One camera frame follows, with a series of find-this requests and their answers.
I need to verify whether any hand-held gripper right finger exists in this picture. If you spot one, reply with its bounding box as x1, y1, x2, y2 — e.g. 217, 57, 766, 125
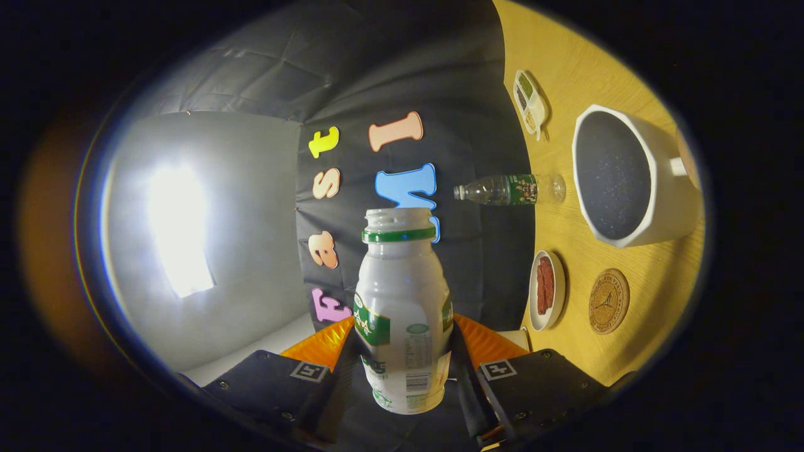
451, 314, 613, 448

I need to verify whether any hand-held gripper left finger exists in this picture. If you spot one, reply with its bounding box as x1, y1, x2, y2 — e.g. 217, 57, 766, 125
176, 316, 362, 449

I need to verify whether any round cork coaster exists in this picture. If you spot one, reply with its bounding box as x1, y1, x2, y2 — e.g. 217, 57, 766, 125
589, 268, 631, 335

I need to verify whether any white juice bottle green label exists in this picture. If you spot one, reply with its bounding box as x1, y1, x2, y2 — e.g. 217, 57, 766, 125
354, 208, 454, 416

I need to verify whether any white cup wooden handle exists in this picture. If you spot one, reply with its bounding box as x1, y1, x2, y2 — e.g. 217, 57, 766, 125
572, 104, 702, 248

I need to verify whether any clear plastic water bottle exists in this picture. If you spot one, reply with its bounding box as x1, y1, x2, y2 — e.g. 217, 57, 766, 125
454, 173, 567, 207

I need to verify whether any cream toaster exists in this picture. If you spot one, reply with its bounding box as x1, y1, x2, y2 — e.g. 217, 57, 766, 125
502, 328, 533, 352

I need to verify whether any beige round plate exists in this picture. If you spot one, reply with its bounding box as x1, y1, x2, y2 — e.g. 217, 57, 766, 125
529, 250, 566, 331

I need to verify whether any ceiling light panel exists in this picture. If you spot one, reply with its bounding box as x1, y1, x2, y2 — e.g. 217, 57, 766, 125
148, 164, 215, 299

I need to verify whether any white divided snack tray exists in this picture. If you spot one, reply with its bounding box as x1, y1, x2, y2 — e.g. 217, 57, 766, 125
513, 69, 549, 142

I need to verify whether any wooden table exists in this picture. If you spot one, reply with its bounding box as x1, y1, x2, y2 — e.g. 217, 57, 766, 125
492, 0, 707, 387

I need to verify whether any black backdrop cloth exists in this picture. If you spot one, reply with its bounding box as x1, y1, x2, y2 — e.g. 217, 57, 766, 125
135, 0, 538, 452

